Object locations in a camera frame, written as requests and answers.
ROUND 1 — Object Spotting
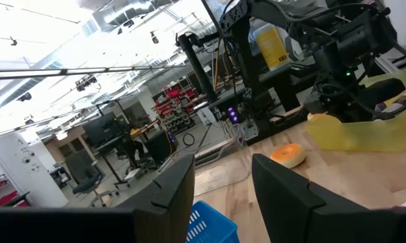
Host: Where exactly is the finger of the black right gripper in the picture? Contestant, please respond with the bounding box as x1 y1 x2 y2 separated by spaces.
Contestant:
357 78 406 106

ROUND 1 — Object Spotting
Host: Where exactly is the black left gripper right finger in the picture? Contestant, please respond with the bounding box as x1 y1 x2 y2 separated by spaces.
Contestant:
251 153 367 243

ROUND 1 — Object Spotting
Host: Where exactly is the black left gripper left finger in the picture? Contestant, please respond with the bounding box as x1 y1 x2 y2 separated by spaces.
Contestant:
116 153 196 243

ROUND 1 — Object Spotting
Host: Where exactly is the yellow translucent plastic bin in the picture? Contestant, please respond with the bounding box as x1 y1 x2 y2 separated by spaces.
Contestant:
305 67 406 153

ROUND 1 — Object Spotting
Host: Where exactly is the blue plastic slotted basket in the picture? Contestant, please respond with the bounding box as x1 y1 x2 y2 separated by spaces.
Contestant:
185 200 240 243

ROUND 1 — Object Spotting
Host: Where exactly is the black computer tower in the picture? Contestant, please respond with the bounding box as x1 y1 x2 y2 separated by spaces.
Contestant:
145 130 178 163

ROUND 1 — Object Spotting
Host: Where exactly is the dark blue office chair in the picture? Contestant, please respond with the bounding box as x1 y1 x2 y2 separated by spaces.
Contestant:
64 150 119 207

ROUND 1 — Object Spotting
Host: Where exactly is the yellow canister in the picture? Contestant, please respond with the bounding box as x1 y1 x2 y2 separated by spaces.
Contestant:
255 25 290 72

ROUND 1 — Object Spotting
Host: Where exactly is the red storage shelf rack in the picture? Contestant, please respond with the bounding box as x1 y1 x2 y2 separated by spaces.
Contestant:
151 86 197 134

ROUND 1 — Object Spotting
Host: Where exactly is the black monitor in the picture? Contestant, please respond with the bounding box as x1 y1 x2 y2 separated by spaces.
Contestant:
82 112 121 146

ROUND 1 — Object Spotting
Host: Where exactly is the black round pole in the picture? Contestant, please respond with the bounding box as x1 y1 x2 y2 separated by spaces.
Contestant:
176 32 219 102

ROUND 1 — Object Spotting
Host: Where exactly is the overhead LED light bar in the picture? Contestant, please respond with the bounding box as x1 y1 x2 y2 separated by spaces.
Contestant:
0 63 186 81

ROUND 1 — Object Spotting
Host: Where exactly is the black overhead camera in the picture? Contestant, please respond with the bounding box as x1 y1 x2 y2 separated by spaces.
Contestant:
74 74 99 92

